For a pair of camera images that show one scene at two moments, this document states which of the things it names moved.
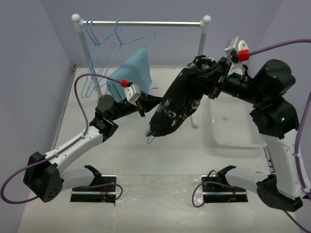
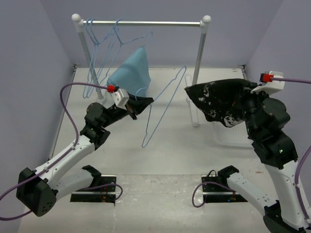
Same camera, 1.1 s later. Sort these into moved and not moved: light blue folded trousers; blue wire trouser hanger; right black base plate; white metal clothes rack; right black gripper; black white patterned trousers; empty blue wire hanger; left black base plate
Moved: blue wire trouser hanger; black white patterned trousers; right black gripper
Not moved: light blue folded trousers; white metal clothes rack; empty blue wire hanger; left black base plate; right black base plate
